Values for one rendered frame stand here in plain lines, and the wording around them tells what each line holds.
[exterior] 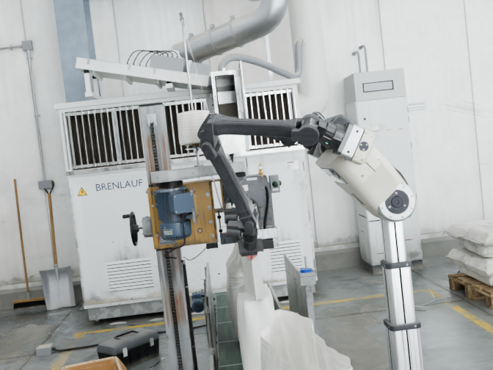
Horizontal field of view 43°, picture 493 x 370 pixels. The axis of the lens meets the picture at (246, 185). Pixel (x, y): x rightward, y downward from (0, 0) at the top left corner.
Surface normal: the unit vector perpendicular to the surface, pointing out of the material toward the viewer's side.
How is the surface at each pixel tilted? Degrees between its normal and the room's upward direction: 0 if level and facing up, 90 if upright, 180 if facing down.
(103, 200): 90
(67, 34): 90
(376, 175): 115
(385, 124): 90
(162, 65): 88
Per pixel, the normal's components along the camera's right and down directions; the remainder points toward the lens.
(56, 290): 0.03, -0.19
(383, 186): 0.45, 0.42
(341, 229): 0.06, 0.04
